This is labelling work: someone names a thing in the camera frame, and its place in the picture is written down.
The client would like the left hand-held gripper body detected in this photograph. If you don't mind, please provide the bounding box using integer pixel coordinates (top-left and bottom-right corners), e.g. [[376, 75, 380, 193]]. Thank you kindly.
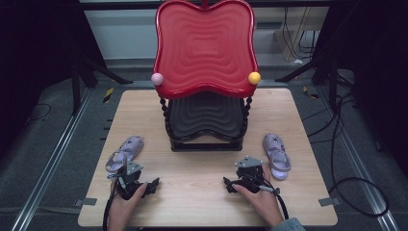
[[114, 159, 148, 200]]

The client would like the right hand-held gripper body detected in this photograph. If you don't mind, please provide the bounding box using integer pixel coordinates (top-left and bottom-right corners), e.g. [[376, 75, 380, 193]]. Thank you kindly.
[[235, 155, 268, 194]]

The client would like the purple child sandal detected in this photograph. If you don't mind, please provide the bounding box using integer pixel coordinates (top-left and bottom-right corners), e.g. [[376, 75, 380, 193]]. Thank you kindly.
[[105, 135, 144, 176], [263, 133, 293, 181]]

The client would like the red and black two-tier rack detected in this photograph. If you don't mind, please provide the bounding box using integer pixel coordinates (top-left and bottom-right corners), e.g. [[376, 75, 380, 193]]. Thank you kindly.
[[150, 0, 263, 152]]

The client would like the person's left hand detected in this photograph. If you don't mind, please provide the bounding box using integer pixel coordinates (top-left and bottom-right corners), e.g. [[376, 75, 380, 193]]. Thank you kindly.
[[108, 181, 149, 224]]

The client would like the person's right hand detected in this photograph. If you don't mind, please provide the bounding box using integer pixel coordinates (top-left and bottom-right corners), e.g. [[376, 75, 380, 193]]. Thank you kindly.
[[232, 165, 285, 228]]

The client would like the grey tape piece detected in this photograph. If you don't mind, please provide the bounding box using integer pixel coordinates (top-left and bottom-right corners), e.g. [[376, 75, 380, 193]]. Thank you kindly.
[[318, 196, 341, 207], [75, 196, 98, 207]]

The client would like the yellow and black floor tape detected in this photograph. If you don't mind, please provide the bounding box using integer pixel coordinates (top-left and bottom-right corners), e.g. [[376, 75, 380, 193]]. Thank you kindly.
[[302, 86, 320, 100], [102, 87, 115, 104]]

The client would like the black metal stand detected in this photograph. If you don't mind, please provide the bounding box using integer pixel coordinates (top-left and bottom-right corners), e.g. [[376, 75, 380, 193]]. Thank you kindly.
[[71, 54, 134, 116], [275, 54, 341, 112]]

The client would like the light wooden cabinet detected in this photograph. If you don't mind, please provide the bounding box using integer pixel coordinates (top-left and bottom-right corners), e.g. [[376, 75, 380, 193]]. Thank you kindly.
[[273, 6, 330, 62]]

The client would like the black curtain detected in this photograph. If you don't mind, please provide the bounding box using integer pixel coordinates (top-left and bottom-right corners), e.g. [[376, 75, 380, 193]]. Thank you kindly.
[[0, 0, 107, 155], [312, 0, 408, 177]]

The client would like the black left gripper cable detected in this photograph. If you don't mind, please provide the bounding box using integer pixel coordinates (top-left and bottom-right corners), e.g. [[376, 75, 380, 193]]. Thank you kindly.
[[102, 184, 118, 231]]

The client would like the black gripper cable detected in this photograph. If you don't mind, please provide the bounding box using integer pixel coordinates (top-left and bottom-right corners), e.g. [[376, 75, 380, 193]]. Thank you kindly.
[[258, 182, 290, 221], [102, 184, 118, 231]]

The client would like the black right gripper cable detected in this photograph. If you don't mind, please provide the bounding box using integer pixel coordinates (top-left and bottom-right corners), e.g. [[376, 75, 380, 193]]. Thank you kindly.
[[258, 182, 290, 221]]

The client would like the metal floor rail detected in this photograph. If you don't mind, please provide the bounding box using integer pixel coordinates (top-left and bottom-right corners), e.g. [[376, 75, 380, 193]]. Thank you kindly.
[[11, 88, 94, 231], [316, 88, 400, 231]]

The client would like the thick black floor cable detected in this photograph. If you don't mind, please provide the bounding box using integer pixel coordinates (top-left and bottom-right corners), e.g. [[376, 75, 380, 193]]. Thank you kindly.
[[301, 92, 391, 218]]

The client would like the thin black floor cable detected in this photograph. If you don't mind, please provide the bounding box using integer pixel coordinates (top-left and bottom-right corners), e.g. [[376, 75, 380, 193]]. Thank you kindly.
[[27, 102, 52, 124]]

